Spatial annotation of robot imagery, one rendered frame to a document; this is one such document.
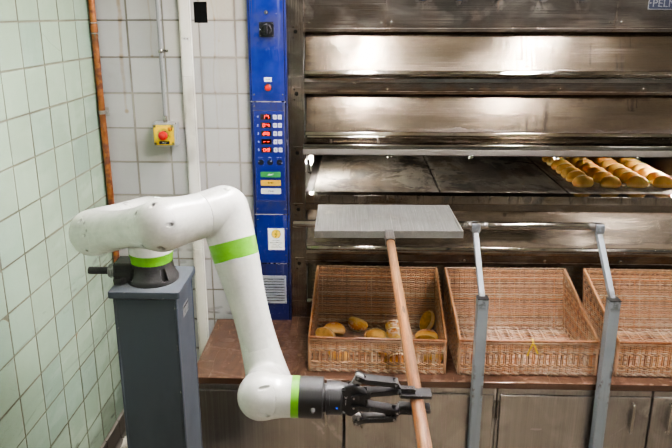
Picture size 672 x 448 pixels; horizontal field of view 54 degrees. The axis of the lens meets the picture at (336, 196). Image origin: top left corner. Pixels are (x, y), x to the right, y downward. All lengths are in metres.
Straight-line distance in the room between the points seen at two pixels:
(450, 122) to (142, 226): 1.71
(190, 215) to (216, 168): 1.47
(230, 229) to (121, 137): 1.56
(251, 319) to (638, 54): 2.08
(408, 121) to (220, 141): 0.83
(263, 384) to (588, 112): 2.01
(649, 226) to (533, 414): 1.02
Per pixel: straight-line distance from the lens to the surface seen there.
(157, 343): 2.05
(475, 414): 2.74
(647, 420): 3.01
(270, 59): 2.85
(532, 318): 3.16
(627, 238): 3.24
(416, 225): 2.57
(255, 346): 1.62
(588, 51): 3.02
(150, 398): 2.14
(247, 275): 1.59
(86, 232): 1.83
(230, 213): 1.58
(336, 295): 3.04
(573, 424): 2.92
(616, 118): 3.09
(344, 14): 2.86
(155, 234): 1.51
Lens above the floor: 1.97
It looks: 16 degrees down
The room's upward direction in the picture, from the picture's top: straight up
